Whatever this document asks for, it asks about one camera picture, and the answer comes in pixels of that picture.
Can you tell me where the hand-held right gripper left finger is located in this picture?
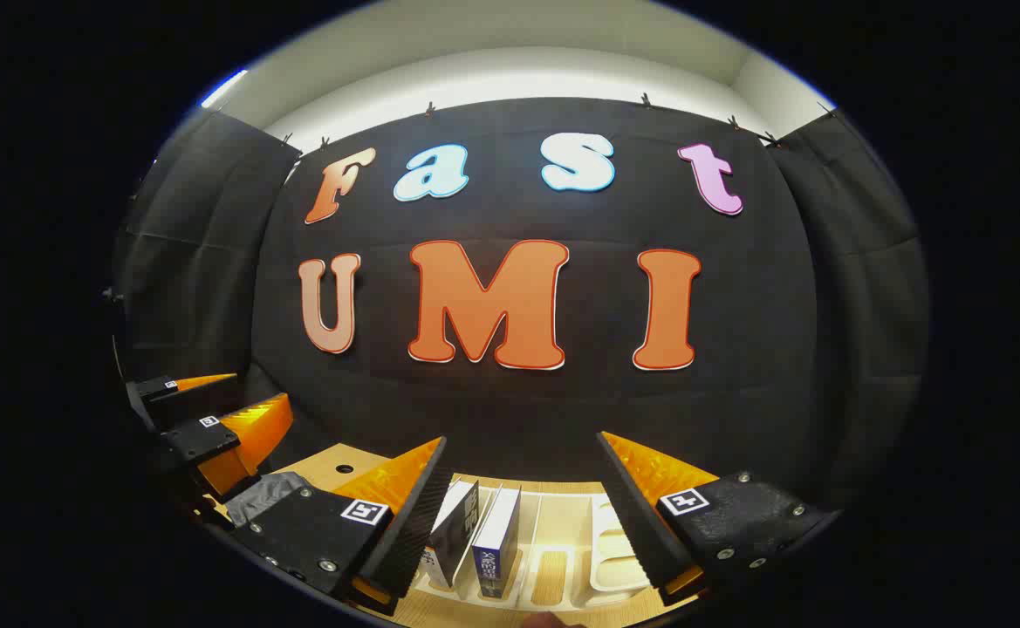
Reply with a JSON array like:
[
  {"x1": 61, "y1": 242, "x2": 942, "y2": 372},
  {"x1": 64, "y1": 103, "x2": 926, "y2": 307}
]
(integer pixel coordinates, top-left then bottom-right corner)
[{"x1": 230, "y1": 436, "x2": 456, "y2": 617}]

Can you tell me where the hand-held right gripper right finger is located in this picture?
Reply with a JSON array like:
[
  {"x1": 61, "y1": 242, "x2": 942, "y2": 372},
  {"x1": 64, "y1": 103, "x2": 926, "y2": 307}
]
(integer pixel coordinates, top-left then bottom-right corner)
[{"x1": 597, "y1": 431, "x2": 840, "y2": 608}]

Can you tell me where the white bookshelf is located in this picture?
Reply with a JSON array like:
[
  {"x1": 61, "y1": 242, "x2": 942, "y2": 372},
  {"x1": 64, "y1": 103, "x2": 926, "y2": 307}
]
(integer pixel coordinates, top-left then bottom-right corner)
[{"x1": 414, "y1": 475, "x2": 659, "y2": 611}]

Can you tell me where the portrait cover book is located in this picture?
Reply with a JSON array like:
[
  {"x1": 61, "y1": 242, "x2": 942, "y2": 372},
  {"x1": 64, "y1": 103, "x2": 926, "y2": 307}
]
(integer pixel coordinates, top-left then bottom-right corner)
[{"x1": 427, "y1": 478, "x2": 481, "y2": 589}]

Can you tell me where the blue cover book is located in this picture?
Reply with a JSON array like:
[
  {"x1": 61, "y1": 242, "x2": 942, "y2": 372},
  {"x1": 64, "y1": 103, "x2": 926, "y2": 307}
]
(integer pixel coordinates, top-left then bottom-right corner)
[{"x1": 472, "y1": 486, "x2": 522, "y2": 599}]

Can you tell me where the grey schoolbag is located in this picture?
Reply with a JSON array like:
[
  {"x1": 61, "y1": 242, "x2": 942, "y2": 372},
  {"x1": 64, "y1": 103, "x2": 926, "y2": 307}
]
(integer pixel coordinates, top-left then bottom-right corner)
[{"x1": 224, "y1": 471, "x2": 311, "y2": 529}]

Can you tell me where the black backdrop cloth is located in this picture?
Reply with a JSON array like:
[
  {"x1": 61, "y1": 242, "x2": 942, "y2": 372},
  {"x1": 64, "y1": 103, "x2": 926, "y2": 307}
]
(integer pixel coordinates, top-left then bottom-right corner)
[{"x1": 113, "y1": 96, "x2": 934, "y2": 511}]

